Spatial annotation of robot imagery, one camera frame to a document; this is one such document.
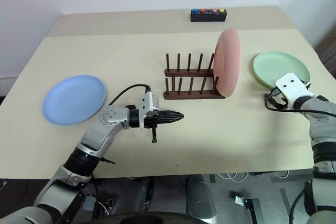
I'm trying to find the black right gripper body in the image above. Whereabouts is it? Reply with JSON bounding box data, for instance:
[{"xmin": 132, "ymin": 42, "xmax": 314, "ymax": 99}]
[{"xmin": 265, "ymin": 86, "xmax": 289, "ymax": 111}]

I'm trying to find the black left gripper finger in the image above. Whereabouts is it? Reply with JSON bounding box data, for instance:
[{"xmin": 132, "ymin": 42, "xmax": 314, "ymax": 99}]
[
  {"xmin": 159, "ymin": 117, "xmax": 184, "ymax": 125},
  {"xmin": 159, "ymin": 110, "xmax": 185, "ymax": 119}
]

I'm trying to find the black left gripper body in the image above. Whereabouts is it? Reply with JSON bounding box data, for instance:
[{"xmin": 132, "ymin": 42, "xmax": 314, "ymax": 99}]
[{"xmin": 143, "ymin": 110, "xmax": 164, "ymax": 144}]

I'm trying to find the green plate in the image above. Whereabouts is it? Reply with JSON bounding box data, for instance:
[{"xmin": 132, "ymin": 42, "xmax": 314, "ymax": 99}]
[{"xmin": 253, "ymin": 51, "xmax": 311, "ymax": 90}]

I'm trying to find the pink plate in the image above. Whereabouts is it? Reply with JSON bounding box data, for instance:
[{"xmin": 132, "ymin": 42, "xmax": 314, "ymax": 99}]
[{"xmin": 213, "ymin": 28, "xmax": 242, "ymax": 98}]

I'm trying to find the wooden dish rack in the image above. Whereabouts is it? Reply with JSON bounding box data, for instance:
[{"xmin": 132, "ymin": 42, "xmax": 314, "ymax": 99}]
[{"xmin": 163, "ymin": 52, "xmax": 227, "ymax": 101}]

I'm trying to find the dark rounded shape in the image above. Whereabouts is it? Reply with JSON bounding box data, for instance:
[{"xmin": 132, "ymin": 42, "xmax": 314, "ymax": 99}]
[
  {"xmin": 123, "ymin": 176, "xmax": 156, "ymax": 210},
  {"xmin": 184, "ymin": 175, "xmax": 217, "ymax": 220}
]

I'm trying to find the blue plate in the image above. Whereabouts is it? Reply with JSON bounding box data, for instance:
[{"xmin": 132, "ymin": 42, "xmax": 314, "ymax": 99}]
[{"xmin": 42, "ymin": 74, "xmax": 107, "ymax": 126}]

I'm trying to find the black button box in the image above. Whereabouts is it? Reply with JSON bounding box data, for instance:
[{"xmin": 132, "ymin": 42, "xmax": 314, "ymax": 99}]
[{"xmin": 190, "ymin": 8, "xmax": 227, "ymax": 23}]

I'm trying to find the small grey box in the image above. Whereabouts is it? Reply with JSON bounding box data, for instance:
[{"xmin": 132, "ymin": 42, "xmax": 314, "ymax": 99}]
[{"xmin": 83, "ymin": 197, "xmax": 97, "ymax": 212}]

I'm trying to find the grey robot torso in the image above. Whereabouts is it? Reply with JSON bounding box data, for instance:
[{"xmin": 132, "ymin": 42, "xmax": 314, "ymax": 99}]
[{"xmin": 0, "ymin": 205, "xmax": 60, "ymax": 224}]

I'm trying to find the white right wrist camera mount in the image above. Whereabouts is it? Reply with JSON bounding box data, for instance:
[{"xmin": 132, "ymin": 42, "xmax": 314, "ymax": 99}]
[{"xmin": 275, "ymin": 72, "xmax": 316, "ymax": 109}]

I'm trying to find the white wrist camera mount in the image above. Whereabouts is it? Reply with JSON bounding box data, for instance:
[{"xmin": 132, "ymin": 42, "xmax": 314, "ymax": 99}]
[
  {"xmin": 275, "ymin": 72, "xmax": 316, "ymax": 109},
  {"xmin": 139, "ymin": 91, "xmax": 161, "ymax": 131}
]

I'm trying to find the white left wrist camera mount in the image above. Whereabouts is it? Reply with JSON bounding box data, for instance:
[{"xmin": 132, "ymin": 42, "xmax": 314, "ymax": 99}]
[{"xmin": 139, "ymin": 91, "xmax": 161, "ymax": 131}]

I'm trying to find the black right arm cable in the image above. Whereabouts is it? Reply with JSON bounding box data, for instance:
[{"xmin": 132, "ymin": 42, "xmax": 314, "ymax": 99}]
[{"xmin": 264, "ymin": 92, "xmax": 336, "ymax": 118}]

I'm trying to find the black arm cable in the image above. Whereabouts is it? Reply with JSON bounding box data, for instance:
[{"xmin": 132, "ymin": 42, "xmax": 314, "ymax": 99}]
[
  {"xmin": 108, "ymin": 84, "xmax": 152, "ymax": 105},
  {"xmin": 264, "ymin": 92, "xmax": 336, "ymax": 118}
]

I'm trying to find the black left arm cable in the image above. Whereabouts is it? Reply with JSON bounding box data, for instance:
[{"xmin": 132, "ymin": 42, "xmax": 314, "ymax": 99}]
[{"xmin": 108, "ymin": 84, "xmax": 152, "ymax": 105}]

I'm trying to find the white floor cable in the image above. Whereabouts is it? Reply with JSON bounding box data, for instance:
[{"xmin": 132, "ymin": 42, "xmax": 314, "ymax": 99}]
[
  {"xmin": 216, "ymin": 172, "xmax": 253, "ymax": 184},
  {"xmin": 271, "ymin": 170, "xmax": 290, "ymax": 180}
]

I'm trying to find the black metal bracket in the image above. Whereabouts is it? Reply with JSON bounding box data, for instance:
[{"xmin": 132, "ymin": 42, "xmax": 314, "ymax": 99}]
[{"xmin": 230, "ymin": 194, "xmax": 266, "ymax": 224}]

